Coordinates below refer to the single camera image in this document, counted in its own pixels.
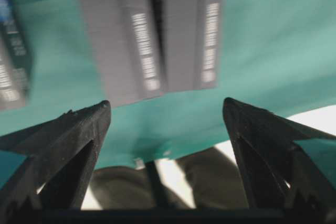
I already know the green table cloth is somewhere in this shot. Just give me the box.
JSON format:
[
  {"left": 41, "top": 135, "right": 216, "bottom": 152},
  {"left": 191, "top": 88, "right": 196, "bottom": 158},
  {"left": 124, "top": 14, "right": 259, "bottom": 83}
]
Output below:
[{"left": 0, "top": 0, "right": 336, "bottom": 190}]

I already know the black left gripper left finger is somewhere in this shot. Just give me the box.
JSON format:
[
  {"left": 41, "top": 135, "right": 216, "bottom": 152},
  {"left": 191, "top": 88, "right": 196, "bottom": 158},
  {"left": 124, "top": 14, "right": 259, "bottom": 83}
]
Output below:
[{"left": 1, "top": 100, "right": 111, "bottom": 223}]

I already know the dark table frame leg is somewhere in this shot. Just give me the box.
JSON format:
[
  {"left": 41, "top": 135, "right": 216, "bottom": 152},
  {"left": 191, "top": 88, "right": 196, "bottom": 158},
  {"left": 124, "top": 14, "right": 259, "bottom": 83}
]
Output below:
[{"left": 145, "top": 161, "right": 174, "bottom": 209}]

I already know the black camera box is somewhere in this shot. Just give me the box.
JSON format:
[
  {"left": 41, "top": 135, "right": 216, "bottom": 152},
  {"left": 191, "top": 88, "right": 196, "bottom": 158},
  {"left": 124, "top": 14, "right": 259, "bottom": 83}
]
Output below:
[
  {"left": 152, "top": 0, "right": 223, "bottom": 92},
  {"left": 79, "top": 0, "right": 163, "bottom": 107},
  {"left": 1, "top": 0, "right": 34, "bottom": 111}
]

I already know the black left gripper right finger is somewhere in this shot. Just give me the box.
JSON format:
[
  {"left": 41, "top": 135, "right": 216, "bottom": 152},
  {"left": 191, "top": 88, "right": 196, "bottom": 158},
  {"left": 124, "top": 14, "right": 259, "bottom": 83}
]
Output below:
[{"left": 222, "top": 98, "right": 335, "bottom": 223}]

